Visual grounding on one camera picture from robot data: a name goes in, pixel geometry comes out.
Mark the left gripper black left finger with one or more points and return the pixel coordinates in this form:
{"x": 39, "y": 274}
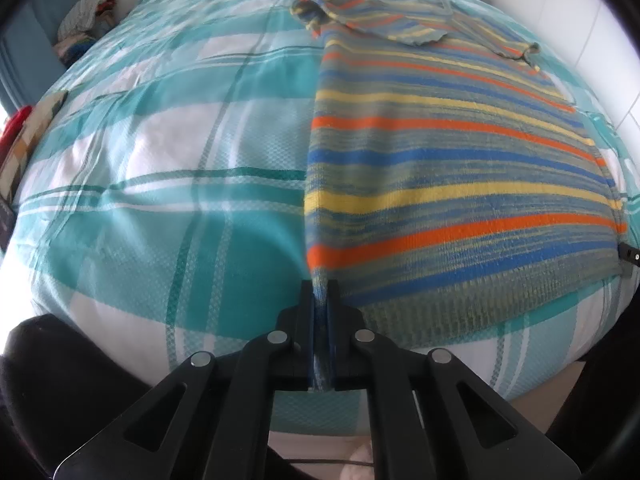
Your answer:
{"x": 210, "y": 417}

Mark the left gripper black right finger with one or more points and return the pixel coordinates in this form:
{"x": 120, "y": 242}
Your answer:
{"x": 431, "y": 416}

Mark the multicolour striped knit sweater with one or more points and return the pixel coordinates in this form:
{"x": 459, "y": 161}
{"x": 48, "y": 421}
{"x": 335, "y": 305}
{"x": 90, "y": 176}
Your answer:
{"x": 454, "y": 192}

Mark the pile of clothes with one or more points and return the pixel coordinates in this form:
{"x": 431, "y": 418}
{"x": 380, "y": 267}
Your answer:
{"x": 84, "y": 24}

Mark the teal white plaid bedspread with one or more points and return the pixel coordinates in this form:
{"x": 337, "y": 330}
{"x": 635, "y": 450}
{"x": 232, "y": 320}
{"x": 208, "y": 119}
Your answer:
{"x": 163, "y": 210}

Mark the patterned cushion at bedside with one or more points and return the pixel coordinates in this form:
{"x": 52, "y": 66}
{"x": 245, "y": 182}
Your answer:
{"x": 21, "y": 136}

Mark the blue curtain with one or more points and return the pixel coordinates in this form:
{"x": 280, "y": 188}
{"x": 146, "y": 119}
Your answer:
{"x": 29, "y": 65}

